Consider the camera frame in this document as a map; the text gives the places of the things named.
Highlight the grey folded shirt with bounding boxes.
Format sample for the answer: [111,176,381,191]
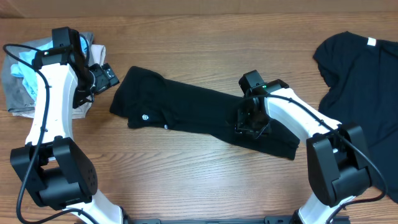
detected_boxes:
[1,32,95,113]

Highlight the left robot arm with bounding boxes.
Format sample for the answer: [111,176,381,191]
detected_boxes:
[10,44,130,223]

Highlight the light blue printed t-shirt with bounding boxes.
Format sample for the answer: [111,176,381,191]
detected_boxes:
[11,37,91,101]

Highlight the dark navy t-shirt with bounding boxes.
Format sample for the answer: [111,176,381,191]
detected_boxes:
[313,32,397,202]

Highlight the black t-shirt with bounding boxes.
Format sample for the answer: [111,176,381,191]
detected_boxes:
[109,66,300,160]

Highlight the beige folded shirt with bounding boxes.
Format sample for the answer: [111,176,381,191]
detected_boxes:
[12,44,106,119]

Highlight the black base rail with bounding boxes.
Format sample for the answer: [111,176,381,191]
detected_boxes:
[124,215,352,224]

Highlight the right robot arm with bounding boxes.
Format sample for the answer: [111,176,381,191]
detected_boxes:
[236,74,374,223]

